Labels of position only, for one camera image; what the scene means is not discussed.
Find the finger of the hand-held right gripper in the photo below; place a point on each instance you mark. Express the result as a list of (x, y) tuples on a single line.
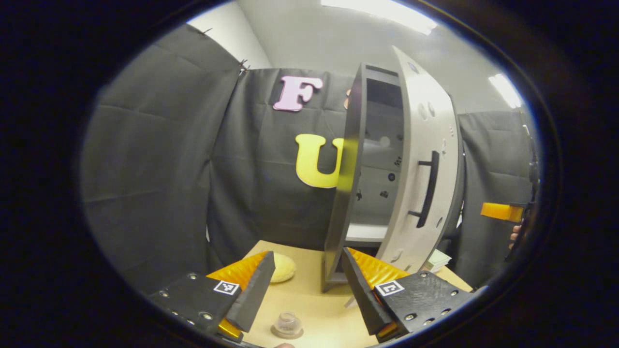
[(500, 211)]

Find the light green book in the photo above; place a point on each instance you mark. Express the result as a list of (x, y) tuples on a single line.
[(439, 260)]

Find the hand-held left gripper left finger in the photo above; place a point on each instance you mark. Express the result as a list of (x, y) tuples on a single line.
[(254, 290)]

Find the pale yellow round bun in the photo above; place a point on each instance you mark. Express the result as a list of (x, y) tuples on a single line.
[(284, 268)]

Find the dark framed cabinet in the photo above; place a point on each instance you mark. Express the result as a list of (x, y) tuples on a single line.
[(348, 193)]

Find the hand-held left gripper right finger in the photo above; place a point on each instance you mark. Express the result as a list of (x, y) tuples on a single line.
[(361, 295)]

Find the small clear bottle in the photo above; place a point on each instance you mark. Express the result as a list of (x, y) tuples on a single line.
[(287, 321)]

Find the black backdrop cloth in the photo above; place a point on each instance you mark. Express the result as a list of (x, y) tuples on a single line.
[(154, 169)]

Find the ceiling light panel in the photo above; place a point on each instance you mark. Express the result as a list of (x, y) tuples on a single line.
[(382, 12), (505, 91)]

